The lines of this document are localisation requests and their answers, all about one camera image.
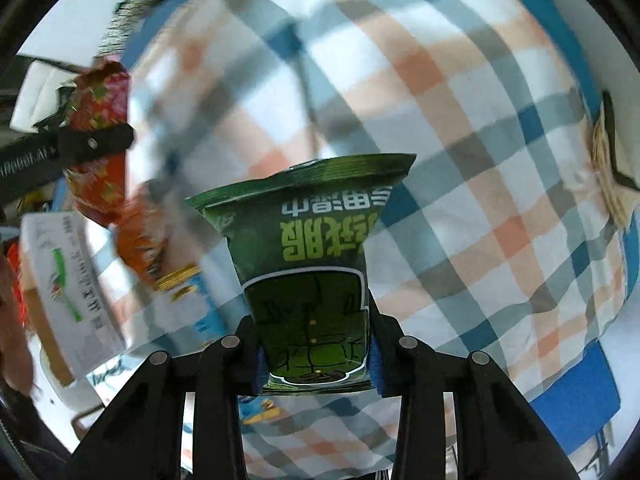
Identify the white box with green print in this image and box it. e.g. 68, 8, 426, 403
19, 210, 127, 387

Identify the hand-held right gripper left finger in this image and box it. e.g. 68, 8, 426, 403
67, 314, 265, 480

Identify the dark grey fuzzy cloth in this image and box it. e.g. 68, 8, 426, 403
94, 0, 168, 63

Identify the blue and yellow snack packet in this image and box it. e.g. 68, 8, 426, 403
239, 394, 282, 426

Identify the red flowered snack packet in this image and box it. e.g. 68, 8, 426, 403
64, 57, 132, 228

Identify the white and blue snack packet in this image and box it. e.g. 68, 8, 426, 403
154, 264, 238, 358

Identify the orange snack packet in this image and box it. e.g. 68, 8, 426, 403
114, 182, 173, 288

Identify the white paper box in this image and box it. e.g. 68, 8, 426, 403
10, 59, 81, 133

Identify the plaid blanket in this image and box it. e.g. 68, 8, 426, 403
90, 0, 628, 480

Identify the beige woven cloth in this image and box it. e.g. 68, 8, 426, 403
590, 102, 632, 231

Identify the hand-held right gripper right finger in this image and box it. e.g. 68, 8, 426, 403
367, 292, 578, 480

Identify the green snack packet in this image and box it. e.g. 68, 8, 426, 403
186, 153, 418, 394

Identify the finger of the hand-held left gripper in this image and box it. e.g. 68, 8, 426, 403
35, 122, 137, 167

